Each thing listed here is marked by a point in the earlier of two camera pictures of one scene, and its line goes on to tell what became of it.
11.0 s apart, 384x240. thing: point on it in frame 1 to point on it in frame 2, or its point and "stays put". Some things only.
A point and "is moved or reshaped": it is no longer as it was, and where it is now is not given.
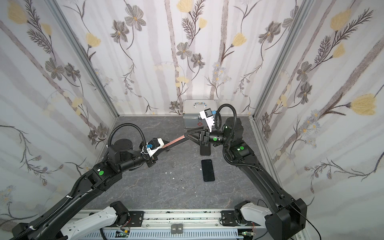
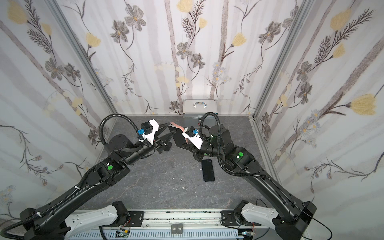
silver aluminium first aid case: (191, 109) stays put
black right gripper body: (204, 138) to (192, 146)
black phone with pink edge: (175, 143) is moved or reshaped
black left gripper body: (154, 156) to (157, 143)
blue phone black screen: (207, 170) stays put
